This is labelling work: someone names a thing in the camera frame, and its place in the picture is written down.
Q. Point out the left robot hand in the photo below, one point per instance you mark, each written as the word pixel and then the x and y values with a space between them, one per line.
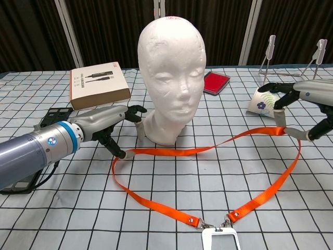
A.
pixel 101 119

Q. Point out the black folding screen silver frames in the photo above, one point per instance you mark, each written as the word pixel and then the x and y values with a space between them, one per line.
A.
pixel 109 26

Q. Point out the blue checkered tablecloth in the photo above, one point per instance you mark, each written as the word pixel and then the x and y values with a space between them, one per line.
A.
pixel 104 208

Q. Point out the clear plastic badge holder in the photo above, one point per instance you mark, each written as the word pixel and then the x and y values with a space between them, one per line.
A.
pixel 205 239

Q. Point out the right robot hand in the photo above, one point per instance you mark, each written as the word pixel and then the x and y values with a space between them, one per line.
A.
pixel 317 89

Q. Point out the white foam mannequin head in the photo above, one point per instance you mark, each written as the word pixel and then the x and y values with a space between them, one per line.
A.
pixel 171 65

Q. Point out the floral paper cup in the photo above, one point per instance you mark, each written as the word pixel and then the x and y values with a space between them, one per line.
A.
pixel 260 105

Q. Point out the black folded laptop stand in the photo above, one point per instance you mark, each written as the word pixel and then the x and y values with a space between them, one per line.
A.
pixel 58 113

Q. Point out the red ink pad case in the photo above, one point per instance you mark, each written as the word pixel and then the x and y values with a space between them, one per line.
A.
pixel 214 83

